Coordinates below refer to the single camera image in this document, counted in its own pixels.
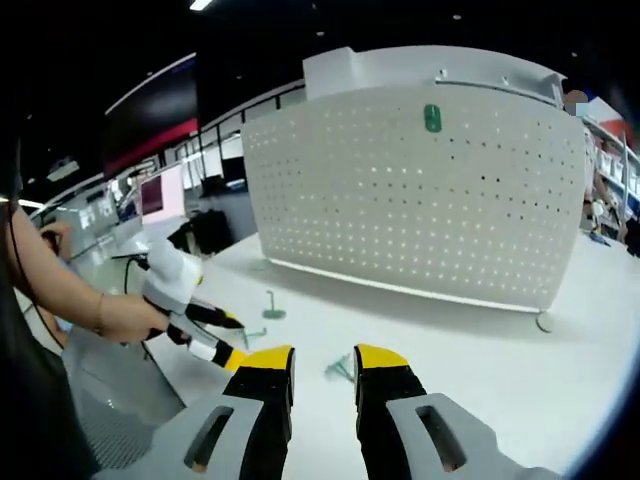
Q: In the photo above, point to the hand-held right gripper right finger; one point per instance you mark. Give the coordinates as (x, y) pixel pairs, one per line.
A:
(400, 435)

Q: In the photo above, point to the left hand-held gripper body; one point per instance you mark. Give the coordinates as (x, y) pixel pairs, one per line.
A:
(170, 275)

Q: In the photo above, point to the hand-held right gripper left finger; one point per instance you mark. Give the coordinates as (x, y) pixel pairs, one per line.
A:
(240, 430)

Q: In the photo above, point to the green hook assembly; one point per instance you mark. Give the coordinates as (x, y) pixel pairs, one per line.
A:
(274, 313)
(342, 370)
(432, 118)
(256, 333)

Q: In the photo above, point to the white perforated mounting plate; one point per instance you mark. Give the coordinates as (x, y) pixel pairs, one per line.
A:
(410, 210)

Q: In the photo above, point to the person's left hand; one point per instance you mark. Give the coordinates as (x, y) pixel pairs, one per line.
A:
(132, 320)

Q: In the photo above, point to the black office chair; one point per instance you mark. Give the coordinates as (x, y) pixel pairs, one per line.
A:
(210, 232)

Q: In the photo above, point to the pink board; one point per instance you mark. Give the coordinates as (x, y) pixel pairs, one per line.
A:
(152, 197)

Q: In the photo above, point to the light blue garment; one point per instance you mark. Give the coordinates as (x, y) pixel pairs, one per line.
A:
(66, 326)

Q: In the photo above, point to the grey ceiling unit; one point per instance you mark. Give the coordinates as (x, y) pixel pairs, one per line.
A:
(62, 169)

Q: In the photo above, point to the dark overhead panel red stripe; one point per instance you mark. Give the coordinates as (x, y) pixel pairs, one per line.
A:
(150, 115)

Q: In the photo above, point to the person's dark top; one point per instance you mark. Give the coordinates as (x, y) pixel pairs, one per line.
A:
(30, 400)

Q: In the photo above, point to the ceiling light strip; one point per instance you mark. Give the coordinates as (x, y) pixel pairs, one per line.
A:
(197, 4)

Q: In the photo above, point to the white display unit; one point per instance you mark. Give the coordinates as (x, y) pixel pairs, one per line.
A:
(400, 65)

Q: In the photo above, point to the grey wall shelf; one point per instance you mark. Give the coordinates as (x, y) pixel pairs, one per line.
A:
(490, 84)

